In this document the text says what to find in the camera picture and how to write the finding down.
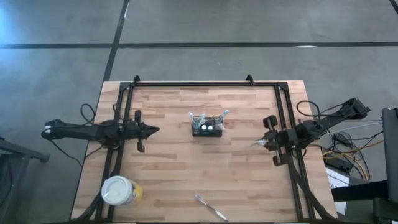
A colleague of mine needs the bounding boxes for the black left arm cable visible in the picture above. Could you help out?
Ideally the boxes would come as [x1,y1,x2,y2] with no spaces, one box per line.
[80,103,121,125]

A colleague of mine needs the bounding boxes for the black aluminium table frame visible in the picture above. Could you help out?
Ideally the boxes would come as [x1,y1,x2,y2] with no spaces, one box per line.
[70,74,338,224]

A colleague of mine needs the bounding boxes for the thin black floor cable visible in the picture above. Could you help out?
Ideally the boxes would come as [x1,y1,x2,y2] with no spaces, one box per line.
[48,138,105,169]

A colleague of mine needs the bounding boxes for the white paper sheet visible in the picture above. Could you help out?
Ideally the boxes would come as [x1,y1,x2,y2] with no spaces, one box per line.
[325,167,351,215]

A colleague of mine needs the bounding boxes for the yellow floor cable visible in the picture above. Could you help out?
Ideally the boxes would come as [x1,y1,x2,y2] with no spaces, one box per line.
[322,140,386,182]

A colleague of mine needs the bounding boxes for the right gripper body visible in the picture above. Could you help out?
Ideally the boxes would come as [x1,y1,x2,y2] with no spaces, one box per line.
[272,128,298,151]

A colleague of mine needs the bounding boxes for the yellow Lysol wipes canister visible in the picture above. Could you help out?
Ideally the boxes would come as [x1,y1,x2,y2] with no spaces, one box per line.
[101,175,144,207]

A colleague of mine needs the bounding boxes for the black power brick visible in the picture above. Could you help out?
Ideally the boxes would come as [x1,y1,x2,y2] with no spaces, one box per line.
[334,133,351,144]

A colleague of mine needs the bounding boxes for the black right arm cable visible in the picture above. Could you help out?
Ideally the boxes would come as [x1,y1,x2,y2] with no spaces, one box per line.
[295,100,351,121]

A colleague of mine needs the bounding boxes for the white floor cable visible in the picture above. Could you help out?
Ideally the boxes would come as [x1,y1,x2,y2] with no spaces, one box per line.
[329,121,384,134]

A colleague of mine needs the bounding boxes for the black wire caddy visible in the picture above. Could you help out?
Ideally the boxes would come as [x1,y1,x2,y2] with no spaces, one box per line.
[192,115,223,138]

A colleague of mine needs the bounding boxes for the grey metal stand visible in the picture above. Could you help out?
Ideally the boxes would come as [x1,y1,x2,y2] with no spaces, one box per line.
[0,136,50,224]

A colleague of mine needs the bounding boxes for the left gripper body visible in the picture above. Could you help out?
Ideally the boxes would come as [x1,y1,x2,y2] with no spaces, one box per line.
[123,121,139,141]

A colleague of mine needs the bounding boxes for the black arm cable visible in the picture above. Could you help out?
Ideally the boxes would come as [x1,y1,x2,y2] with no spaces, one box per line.
[295,100,351,121]
[80,103,121,125]

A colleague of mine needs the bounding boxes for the purple white toothbrush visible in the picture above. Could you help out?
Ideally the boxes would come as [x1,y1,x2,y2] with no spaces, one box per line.
[194,193,230,222]
[219,108,231,124]

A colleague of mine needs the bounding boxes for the black stand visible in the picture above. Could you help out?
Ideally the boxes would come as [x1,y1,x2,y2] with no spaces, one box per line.
[331,180,398,224]

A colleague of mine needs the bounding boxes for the black desk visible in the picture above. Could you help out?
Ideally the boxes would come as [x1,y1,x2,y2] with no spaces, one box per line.
[381,107,398,205]

